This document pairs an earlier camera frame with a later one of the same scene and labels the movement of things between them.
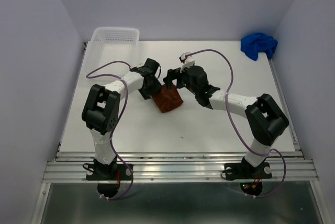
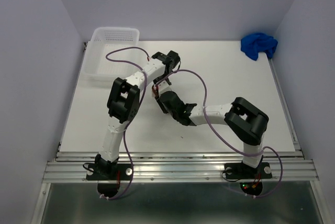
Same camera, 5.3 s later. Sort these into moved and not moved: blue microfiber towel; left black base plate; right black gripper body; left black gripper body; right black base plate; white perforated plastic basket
Moved: left black gripper body; right black gripper body
Not moved: right black base plate; left black base plate; white perforated plastic basket; blue microfiber towel
